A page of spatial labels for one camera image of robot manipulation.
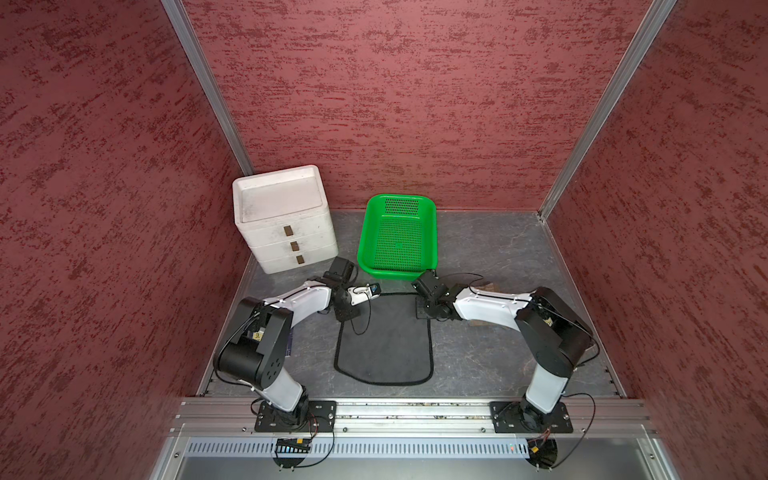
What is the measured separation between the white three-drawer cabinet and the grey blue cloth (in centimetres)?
29

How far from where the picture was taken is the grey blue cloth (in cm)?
82

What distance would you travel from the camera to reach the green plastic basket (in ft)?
3.43

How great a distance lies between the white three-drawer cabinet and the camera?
2.90ft

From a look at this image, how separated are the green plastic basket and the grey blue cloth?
16 cm

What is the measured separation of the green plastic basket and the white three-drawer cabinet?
156 millimetres
